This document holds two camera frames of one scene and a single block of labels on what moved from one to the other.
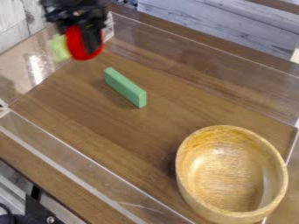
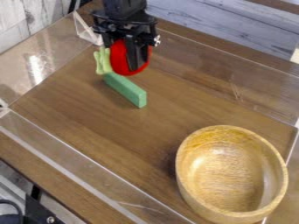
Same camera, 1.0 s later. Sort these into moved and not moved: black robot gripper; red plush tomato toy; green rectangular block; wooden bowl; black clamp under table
Moved: red plush tomato toy; black robot gripper
Not moved: wooden bowl; black clamp under table; green rectangular block
